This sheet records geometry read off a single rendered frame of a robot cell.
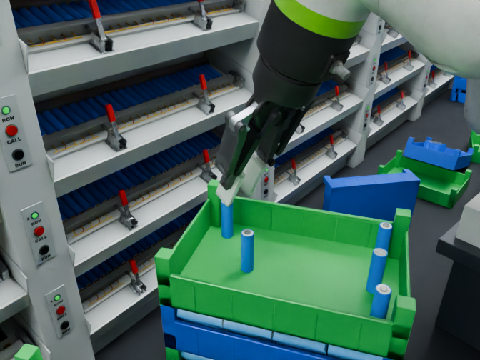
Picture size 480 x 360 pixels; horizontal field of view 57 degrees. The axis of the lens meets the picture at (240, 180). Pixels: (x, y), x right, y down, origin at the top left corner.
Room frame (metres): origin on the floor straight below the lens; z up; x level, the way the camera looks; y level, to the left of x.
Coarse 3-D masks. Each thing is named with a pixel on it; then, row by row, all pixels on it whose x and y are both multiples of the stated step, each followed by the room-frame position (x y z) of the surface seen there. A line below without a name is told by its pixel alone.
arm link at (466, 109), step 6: (468, 84) 0.90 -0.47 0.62; (474, 84) 0.87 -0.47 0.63; (468, 90) 0.90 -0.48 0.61; (474, 90) 0.87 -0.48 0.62; (468, 96) 0.91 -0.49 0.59; (474, 96) 0.88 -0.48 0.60; (468, 102) 0.92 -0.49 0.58; (474, 102) 0.89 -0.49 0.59; (468, 108) 0.92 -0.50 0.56; (474, 108) 0.90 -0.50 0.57; (468, 114) 0.93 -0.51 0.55; (474, 114) 0.90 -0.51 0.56; (468, 120) 0.93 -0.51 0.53; (474, 120) 0.91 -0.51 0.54; (474, 126) 0.92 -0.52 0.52
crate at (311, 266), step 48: (192, 240) 0.52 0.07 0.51; (240, 240) 0.55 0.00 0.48; (288, 240) 0.55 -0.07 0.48; (336, 240) 0.55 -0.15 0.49; (192, 288) 0.41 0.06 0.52; (240, 288) 0.39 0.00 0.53; (288, 288) 0.45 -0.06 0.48; (336, 288) 0.45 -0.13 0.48; (336, 336) 0.35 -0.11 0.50; (384, 336) 0.34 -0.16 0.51
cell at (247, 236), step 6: (246, 234) 0.48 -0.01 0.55; (252, 234) 0.48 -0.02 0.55; (246, 240) 0.48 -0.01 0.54; (252, 240) 0.48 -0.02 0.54; (246, 246) 0.48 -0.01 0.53; (252, 246) 0.48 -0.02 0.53; (246, 252) 0.48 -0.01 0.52; (252, 252) 0.48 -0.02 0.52; (246, 258) 0.48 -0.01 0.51; (252, 258) 0.48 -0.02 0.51; (246, 264) 0.48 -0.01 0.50; (252, 264) 0.48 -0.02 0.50; (246, 270) 0.48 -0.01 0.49; (252, 270) 0.48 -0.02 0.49
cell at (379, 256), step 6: (372, 252) 0.45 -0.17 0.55; (378, 252) 0.44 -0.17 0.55; (384, 252) 0.44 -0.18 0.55; (372, 258) 0.44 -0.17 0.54; (378, 258) 0.43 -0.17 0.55; (384, 258) 0.43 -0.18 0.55; (372, 264) 0.44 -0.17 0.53; (378, 264) 0.43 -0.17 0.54; (384, 264) 0.44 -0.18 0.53; (372, 270) 0.44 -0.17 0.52; (378, 270) 0.43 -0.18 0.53; (372, 276) 0.44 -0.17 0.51; (378, 276) 0.43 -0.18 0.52; (372, 282) 0.44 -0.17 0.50; (378, 282) 0.43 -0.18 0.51; (366, 288) 0.44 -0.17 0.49; (372, 288) 0.43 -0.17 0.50
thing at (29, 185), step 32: (0, 0) 0.68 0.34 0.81; (0, 32) 0.67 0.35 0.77; (0, 64) 0.67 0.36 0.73; (0, 96) 0.66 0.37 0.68; (32, 128) 0.68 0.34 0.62; (0, 160) 0.64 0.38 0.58; (32, 160) 0.67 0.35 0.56; (0, 192) 0.62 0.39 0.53; (32, 192) 0.66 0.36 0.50; (0, 224) 0.64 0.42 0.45; (32, 256) 0.64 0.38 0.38; (64, 256) 0.68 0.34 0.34; (32, 288) 0.63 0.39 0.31; (32, 320) 0.64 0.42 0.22; (64, 352) 0.65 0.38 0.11
